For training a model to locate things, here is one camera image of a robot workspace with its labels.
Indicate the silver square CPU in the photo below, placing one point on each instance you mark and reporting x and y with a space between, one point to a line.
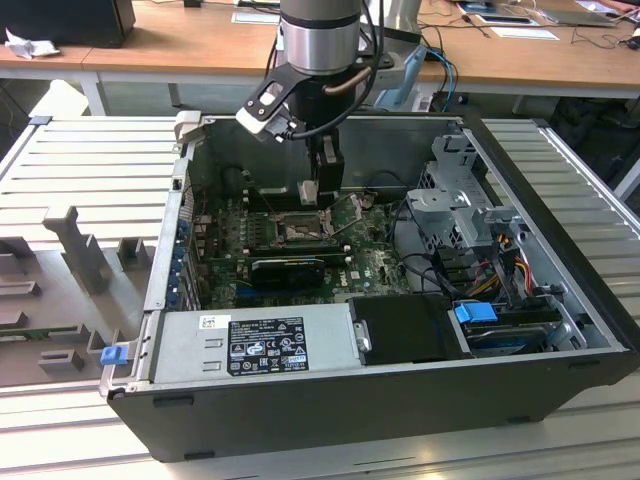
308 194

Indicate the metal CPU socket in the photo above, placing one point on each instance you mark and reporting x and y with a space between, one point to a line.
297 231

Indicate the black plastic cover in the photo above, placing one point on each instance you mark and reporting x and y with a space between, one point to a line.
405 330

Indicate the green RAM stick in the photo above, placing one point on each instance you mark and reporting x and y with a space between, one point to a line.
300 252
25 332

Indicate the green motherboard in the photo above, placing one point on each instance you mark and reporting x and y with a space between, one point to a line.
365 260

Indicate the graphics card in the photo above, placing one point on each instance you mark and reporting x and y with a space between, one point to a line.
287 272

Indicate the silver disk bay cage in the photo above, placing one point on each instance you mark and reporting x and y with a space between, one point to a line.
440 205

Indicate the pale blue teach pendant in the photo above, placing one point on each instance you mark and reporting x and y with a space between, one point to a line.
405 70

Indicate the white paper sheet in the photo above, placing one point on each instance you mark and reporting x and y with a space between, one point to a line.
525 32
255 16

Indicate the long wooden desk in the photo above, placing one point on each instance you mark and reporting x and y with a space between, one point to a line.
200 45

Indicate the blue disk carrier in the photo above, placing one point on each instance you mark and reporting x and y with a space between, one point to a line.
472 314

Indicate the grey power supply unit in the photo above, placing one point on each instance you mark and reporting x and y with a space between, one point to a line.
190 345

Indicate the flat dark tablet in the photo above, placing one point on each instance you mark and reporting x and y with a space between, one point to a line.
502 19

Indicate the hard disk drive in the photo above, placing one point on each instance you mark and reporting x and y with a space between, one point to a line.
505 337

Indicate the black open PC case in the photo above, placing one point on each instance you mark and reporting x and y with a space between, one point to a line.
300 420

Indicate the grey parts rack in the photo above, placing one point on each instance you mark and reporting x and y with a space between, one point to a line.
105 310

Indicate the blue case latch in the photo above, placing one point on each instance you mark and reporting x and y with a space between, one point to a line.
112 356

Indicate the grey laptop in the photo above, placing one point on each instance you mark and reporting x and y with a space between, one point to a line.
585 12

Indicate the black box on desk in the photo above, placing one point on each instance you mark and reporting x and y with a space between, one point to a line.
65 20

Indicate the short wooden desk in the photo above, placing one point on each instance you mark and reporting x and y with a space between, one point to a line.
45 62

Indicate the crumpled white paper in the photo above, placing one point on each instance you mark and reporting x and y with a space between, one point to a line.
30 45

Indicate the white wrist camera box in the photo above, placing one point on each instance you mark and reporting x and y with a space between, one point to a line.
262 112

